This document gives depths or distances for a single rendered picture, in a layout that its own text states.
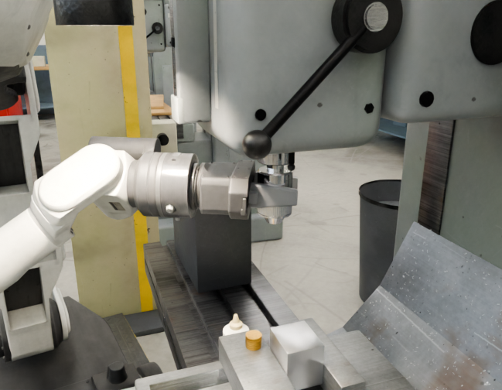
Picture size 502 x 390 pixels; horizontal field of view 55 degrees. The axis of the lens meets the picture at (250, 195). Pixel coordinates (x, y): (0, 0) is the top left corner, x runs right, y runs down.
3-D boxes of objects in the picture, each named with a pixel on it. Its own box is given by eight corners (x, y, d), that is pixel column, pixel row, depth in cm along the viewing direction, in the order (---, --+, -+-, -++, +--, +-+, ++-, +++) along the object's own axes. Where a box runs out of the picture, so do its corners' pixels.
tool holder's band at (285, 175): (287, 170, 67) (287, 163, 67) (297, 180, 63) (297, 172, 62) (254, 172, 66) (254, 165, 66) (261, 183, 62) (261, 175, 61)
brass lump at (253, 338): (248, 352, 65) (248, 340, 64) (243, 343, 67) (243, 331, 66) (264, 349, 65) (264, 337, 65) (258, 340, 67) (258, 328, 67)
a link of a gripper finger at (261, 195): (296, 207, 63) (249, 205, 63) (298, 184, 62) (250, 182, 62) (296, 212, 61) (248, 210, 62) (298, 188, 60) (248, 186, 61)
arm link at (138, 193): (152, 202, 60) (64, 198, 61) (170, 230, 70) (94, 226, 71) (165, 123, 65) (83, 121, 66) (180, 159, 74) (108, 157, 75)
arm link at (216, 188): (247, 168, 58) (149, 164, 59) (246, 242, 61) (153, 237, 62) (256, 145, 70) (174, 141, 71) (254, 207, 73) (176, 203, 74)
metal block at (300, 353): (286, 393, 62) (287, 354, 60) (268, 364, 67) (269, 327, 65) (322, 384, 63) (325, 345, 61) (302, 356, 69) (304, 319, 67)
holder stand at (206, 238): (197, 294, 100) (193, 203, 94) (174, 251, 120) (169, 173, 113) (251, 283, 104) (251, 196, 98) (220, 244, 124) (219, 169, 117)
